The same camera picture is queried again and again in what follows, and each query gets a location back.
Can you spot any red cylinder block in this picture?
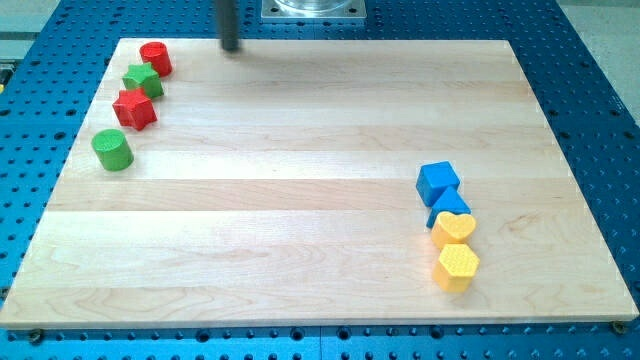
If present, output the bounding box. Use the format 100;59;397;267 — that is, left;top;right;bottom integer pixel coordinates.
139;41;173;77

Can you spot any red star block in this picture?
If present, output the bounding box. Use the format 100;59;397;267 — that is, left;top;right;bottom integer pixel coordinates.
112;88;157;131

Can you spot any green star block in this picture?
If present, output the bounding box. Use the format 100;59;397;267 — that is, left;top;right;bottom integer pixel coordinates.
122;62;164;99

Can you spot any wooden board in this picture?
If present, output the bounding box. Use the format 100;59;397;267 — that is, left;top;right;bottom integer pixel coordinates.
1;38;638;329

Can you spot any blue cube block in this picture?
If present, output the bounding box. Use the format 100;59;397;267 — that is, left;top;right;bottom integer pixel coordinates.
416;161;460;207

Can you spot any blue triangle block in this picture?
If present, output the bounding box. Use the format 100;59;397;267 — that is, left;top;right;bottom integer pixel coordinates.
426;187;471;228

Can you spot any yellow heart block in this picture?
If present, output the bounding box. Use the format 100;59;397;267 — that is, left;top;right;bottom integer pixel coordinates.
431;211;477;250

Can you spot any yellow hexagon block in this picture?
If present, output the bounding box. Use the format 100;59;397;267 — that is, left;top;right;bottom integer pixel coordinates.
432;244;480;293

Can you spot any green cylinder block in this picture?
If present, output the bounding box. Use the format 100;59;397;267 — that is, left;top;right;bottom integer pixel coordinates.
91;129;134;171

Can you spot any blue perforated table plate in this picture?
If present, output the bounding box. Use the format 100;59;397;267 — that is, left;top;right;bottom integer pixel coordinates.
1;1;639;359

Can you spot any left board clamp screw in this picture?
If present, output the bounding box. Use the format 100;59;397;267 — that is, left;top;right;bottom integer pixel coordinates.
26;329;45;346

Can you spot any board clamp screw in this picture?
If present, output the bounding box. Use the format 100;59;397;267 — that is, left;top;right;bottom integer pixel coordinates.
609;321;628;336
26;329;45;346

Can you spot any right board clamp screw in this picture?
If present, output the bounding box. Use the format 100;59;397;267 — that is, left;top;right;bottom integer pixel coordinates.
609;321;628;336

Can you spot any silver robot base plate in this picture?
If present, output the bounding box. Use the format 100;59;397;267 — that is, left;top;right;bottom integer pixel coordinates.
261;0;367;20

